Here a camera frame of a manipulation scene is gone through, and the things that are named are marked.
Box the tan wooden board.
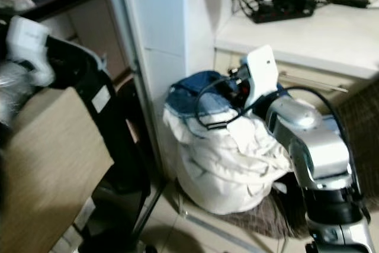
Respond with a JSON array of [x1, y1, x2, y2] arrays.
[[0, 87, 115, 253]]

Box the cream white garment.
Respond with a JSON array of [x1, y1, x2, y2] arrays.
[[162, 107, 295, 216]]

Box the white cabinet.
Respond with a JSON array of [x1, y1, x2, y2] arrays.
[[104, 0, 379, 178]]

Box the brown woven cloth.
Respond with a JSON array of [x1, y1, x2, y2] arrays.
[[332, 80, 379, 213]]

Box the black power strip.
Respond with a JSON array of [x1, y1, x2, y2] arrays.
[[236, 0, 320, 25]]

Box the blue denim garment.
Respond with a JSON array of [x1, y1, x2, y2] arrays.
[[164, 70, 291, 138]]

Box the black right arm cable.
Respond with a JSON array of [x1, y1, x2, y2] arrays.
[[194, 74, 351, 147]]

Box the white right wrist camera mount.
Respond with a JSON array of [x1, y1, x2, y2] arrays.
[[240, 44, 280, 110]]

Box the black power adapter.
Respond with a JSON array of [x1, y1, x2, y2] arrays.
[[327, 0, 372, 10]]

